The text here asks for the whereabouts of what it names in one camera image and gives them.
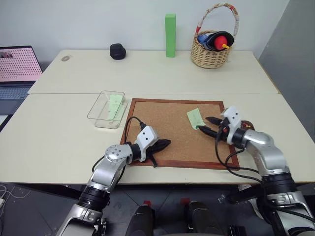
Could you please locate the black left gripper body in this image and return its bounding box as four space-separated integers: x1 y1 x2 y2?
144 140 162 162

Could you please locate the open laptop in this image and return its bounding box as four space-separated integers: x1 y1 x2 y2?
0 45 44 131

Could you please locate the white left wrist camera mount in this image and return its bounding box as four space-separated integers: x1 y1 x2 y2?
134 125 158 163

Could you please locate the clear plastic box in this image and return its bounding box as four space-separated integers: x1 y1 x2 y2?
87 90 129 129

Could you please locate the green paper note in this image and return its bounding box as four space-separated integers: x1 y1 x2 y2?
107 94 124 121
186 107 206 130

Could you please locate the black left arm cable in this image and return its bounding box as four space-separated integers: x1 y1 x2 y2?
92 116 148 173

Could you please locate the black round object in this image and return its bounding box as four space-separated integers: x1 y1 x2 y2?
109 43 127 60

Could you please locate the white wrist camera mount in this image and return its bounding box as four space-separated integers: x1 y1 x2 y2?
134 125 158 163
220 106 243 145

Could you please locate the wood-framed cork board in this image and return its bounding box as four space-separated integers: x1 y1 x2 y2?
120 98 240 171

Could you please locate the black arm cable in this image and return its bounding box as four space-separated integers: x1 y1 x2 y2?
214 126 262 183
92 116 148 173

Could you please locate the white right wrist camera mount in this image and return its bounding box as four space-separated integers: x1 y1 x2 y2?
220 106 243 145

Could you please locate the tall green block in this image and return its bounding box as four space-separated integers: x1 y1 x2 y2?
164 13 177 58

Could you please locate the blue item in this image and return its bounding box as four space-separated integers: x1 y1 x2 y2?
197 33 210 46

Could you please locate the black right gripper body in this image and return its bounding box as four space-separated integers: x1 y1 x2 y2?
215 118 227 143

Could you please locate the small brown tray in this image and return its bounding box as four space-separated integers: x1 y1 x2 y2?
240 119 256 130

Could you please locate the red toy with yellow tip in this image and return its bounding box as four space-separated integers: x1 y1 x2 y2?
213 35 230 51

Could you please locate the white cable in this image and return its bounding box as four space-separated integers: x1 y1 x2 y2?
0 184 16 207

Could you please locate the dark rounded shape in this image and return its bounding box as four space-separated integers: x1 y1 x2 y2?
181 198 223 236
126 200 155 236

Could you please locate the black bowl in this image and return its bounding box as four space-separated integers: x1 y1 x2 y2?
203 30 235 52

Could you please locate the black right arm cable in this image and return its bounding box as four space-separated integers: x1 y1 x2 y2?
214 126 262 183

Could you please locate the woven wicker basket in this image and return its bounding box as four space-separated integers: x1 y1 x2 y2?
189 2 241 70

